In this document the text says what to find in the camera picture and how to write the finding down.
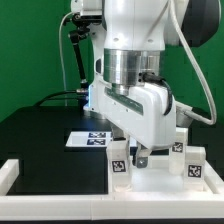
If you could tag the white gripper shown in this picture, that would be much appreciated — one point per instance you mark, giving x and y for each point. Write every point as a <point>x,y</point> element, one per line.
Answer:
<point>141,115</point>

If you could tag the white square tabletop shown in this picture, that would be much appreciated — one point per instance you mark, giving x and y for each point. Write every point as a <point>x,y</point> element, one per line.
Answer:
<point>157,178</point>

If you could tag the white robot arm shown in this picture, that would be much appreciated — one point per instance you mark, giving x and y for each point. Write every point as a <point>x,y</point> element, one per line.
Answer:
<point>129,37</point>

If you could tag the white sheet with fiducial tags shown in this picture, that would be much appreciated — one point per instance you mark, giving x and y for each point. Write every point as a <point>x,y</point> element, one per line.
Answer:
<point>89,139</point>

